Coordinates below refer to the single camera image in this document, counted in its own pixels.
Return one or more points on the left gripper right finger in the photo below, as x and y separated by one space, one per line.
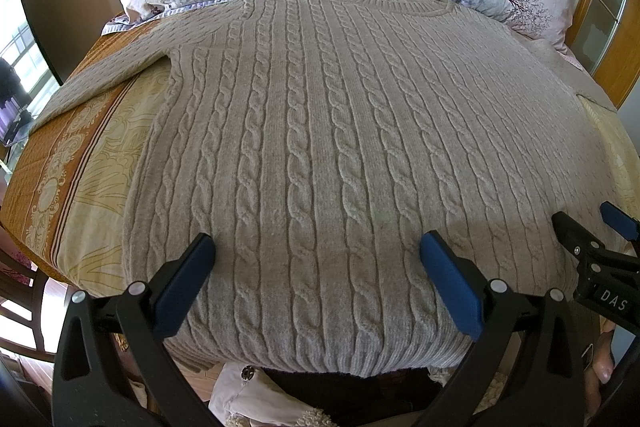
546 384

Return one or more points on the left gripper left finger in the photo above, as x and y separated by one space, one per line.
90 387

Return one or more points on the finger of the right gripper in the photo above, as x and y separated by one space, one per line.
620 222
574 237

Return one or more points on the beige cable knit sweater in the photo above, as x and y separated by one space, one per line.
316 141

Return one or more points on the person's right hand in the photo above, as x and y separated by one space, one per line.
599 372

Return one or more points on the wooden chair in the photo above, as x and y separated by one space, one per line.
29 297

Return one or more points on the white fuzzy jacket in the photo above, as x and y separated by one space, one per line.
244 395

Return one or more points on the wooden wardrobe with glass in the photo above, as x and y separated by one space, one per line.
604 38

